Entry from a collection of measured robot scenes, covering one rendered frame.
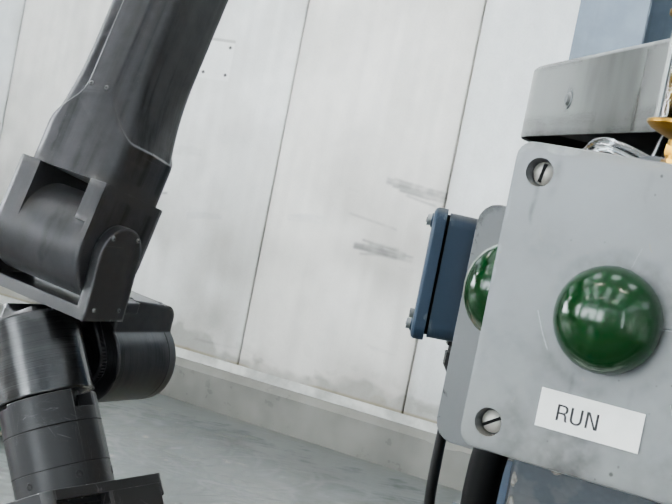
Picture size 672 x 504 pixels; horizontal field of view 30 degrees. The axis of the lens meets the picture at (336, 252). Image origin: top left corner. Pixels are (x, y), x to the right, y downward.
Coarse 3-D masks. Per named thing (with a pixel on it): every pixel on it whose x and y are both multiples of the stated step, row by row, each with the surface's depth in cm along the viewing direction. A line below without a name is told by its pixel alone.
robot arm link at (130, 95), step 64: (128, 0) 72; (192, 0) 72; (128, 64) 71; (192, 64) 74; (64, 128) 72; (128, 128) 70; (64, 192) 72; (128, 192) 71; (0, 256) 73; (64, 256) 70
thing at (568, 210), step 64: (512, 192) 36; (576, 192) 35; (640, 192) 34; (512, 256) 36; (576, 256) 35; (640, 256) 34; (512, 320) 36; (512, 384) 36; (576, 384) 35; (640, 384) 34; (512, 448) 36; (576, 448) 35; (640, 448) 34
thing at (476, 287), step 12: (492, 252) 38; (480, 264) 38; (492, 264) 37; (468, 276) 38; (480, 276) 37; (468, 288) 38; (480, 288) 37; (468, 300) 38; (480, 300) 37; (468, 312) 38; (480, 312) 37; (480, 324) 38
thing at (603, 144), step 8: (592, 144) 51; (600, 144) 51; (608, 144) 50; (616, 144) 50; (624, 144) 50; (656, 144) 68; (664, 144) 68; (616, 152) 50; (624, 152) 49; (632, 152) 49; (640, 152) 49; (656, 152) 67
